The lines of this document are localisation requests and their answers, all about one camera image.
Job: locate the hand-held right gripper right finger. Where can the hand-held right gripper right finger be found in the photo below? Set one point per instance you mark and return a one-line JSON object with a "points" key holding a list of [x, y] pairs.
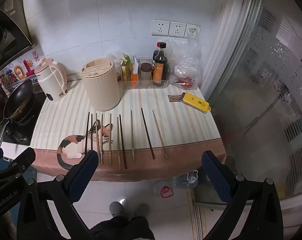
{"points": [[215, 177]]}

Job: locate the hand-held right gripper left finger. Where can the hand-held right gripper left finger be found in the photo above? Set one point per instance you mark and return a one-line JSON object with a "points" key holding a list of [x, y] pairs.
{"points": [[78, 180]]}

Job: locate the row of wooden chopsticks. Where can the row of wooden chopsticks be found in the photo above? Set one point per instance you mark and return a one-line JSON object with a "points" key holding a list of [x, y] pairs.
{"points": [[148, 133]]}

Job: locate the person's left forearm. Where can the person's left forearm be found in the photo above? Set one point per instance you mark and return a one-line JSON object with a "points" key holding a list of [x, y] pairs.
{"points": [[5, 225]]}

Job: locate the clear plastic water jug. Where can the clear plastic water jug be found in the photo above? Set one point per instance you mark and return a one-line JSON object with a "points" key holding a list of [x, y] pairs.
{"points": [[182, 181]]}

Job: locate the black induction cooktop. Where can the black induction cooktop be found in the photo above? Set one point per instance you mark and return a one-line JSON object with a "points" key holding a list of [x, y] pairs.
{"points": [[28, 127]]}

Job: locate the grey slipper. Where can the grey slipper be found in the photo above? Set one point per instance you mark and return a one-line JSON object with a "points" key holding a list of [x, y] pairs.
{"points": [[141, 209], [117, 208]]}

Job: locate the clear container with red lid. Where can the clear container with red lid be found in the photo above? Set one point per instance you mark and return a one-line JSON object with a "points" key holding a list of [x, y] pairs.
{"points": [[164, 190]]}

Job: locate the striped cat print tablecloth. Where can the striped cat print tablecloth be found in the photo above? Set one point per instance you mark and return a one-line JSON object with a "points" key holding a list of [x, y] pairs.
{"points": [[185, 130]]}

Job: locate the black frying pan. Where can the black frying pan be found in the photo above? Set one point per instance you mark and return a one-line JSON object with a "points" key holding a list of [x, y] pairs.
{"points": [[18, 95]]}

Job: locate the person's legs in dark pants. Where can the person's legs in dark pants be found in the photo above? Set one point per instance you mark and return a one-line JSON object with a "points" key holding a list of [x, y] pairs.
{"points": [[121, 228]]}

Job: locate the yellow rectangular case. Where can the yellow rectangular case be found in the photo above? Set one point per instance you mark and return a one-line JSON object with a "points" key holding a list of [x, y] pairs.
{"points": [[194, 102]]}

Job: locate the pink and white electric kettle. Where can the pink and white electric kettle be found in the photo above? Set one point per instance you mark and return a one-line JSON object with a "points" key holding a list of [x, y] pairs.
{"points": [[51, 85]]}

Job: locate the brown card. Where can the brown card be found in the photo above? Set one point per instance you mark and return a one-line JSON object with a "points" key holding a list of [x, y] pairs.
{"points": [[173, 98]]}

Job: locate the red packaged food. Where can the red packaged food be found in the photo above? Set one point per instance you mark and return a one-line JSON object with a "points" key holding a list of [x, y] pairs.
{"points": [[184, 81]]}

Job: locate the clear plastic organizer tray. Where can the clear plastic organizer tray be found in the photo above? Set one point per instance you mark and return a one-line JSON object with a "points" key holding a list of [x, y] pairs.
{"points": [[146, 84]]}

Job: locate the black range hood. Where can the black range hood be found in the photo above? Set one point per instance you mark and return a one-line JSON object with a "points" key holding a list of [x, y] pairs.
{"points": [[8, 37]]}

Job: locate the orange bottle with white cap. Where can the orange bottle with white cap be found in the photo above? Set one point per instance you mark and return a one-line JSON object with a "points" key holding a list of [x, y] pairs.
{"points": [[135, 76]]}

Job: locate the clear plastic bag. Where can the clear plastic bag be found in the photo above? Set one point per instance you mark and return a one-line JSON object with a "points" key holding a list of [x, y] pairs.
{"points": [[188, 60]]}

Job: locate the dark soy sauce bottle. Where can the dark soy sauce bottle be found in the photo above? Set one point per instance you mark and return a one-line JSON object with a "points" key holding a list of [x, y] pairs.
{"points": [[161, 67]]}

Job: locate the crumpled small plastic bag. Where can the crumpled small plastic bag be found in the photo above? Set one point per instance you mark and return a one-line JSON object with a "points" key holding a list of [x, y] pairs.
{"points": [[114, 58]]}

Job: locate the jar with brown lid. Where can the jar with brown lid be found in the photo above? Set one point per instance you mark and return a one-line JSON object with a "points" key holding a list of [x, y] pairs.
{"points": [[146, 71]]}

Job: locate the green packet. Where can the green packet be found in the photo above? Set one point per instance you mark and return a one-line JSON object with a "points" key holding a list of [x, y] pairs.
{"points": [[126, 60]]}

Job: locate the dark bottle with blue label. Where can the dark bottle with blue label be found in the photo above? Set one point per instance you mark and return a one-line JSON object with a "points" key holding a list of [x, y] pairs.
{"points": [[155, 57]]}

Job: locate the colourful wall stickers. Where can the colourful wall stickers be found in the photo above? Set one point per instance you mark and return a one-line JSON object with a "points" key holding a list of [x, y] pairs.
{"points": [[18, 71]]}

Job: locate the white wall socket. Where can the white wall socket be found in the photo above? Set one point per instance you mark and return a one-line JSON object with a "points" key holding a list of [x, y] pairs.
{"points": [[161, 27], [193, 31], [177, 29]]}

